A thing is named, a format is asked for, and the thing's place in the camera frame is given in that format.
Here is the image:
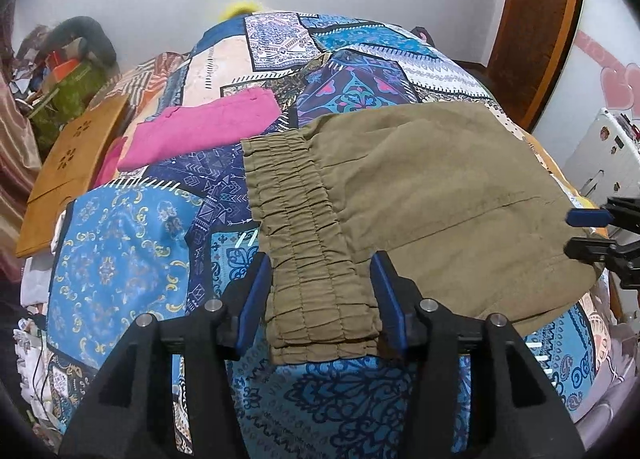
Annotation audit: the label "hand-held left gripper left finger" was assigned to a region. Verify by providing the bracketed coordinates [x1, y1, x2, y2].
[58, 253, 273, 459]

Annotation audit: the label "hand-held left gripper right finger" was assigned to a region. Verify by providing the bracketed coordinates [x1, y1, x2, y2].
[370, 251, 587, 459]

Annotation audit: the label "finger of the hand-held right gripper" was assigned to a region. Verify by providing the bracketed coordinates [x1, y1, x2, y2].
[563, 236, 640, 290]
[566, 196, 640, 235]

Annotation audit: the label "olive green pants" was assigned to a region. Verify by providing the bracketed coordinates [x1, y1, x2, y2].
[241, 102, 597, 365]

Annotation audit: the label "white plastic cabinet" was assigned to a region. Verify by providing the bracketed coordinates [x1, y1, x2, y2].
[565, 108, 640, 210]

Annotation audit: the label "blue patchwork printed blanket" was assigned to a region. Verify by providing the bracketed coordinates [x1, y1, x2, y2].
[44, 12, 601, 459]

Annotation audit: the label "pink folded cloth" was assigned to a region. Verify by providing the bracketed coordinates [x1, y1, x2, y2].
[93, 87, 284, 188]

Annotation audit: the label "wooden door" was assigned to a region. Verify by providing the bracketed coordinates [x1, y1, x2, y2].
[486, 0, 588, 132]

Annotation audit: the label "wooden lap tray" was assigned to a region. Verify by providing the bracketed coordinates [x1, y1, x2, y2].
[15, 96, 132, 259]

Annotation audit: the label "green bag with clutter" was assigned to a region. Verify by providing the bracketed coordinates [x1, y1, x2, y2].
[27, 62, 107, 150]

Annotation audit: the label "yellow fluffy item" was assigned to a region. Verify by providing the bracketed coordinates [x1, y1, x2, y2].
[219, 1, 266, 22]

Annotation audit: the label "grey plush toy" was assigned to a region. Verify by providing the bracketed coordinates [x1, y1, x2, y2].
[47, 16, 118, 66]

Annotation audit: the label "pink heart wall sticker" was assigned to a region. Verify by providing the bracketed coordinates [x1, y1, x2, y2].
[575, 31, 640, 120]

